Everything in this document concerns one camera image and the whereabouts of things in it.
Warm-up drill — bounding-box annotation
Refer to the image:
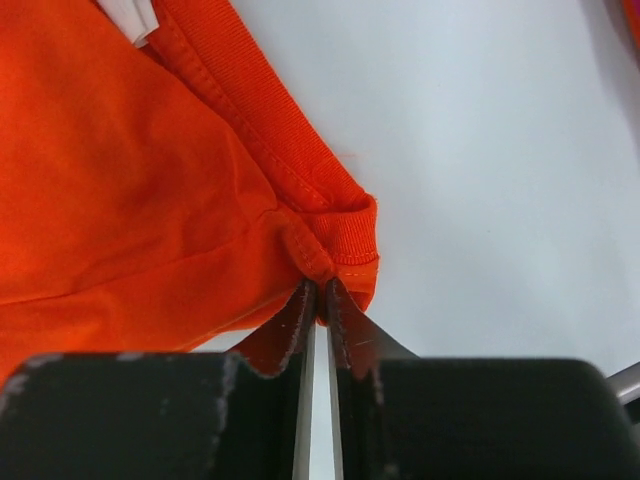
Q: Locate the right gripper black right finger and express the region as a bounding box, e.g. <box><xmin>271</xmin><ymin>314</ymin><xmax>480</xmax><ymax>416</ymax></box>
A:
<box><xmin>324</xmin><ymin>279</ymin><xmax>639</xmax><ymax>479</ymax></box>

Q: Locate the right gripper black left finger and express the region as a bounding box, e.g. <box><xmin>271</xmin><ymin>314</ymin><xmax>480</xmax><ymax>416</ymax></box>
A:
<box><xmin>1</xmin><ymin>280</ymin><xmax>317</xmax><ymax>479</ymax></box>

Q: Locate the orange t shirt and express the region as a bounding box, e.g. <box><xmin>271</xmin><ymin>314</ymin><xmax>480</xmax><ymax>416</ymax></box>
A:
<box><xmin>1</xmin><ymin>1</ymin><xmax>379</xmax><ymax>376</ymax></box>

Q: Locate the aluminium rail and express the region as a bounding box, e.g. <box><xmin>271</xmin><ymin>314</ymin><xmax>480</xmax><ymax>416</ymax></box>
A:
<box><xmin>607</xmin><ymin>362</ymin><xmax>640</xmax><ymax>405</ymax></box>

